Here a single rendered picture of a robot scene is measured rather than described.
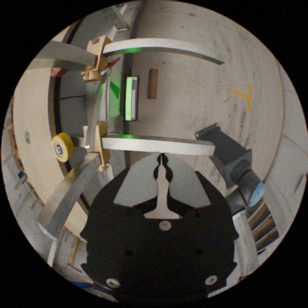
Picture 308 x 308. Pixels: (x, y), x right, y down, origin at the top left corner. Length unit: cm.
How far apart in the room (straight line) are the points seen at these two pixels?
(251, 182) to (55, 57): 82
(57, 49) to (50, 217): 24
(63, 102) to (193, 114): 106
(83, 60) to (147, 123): 98
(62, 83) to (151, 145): 42
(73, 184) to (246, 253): 72
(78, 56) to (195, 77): 107
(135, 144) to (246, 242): 67
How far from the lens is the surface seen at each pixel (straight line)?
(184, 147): 26
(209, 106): 120
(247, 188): 68
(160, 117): 110
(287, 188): 269
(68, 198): 21
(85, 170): 25
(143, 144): 26
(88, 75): 28
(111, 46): 29
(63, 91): 48
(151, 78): 103
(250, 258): 68
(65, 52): 21
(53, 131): 37
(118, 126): 43
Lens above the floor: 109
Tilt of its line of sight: 62 degrees down
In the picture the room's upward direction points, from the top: 175 degrees counter-clockwise
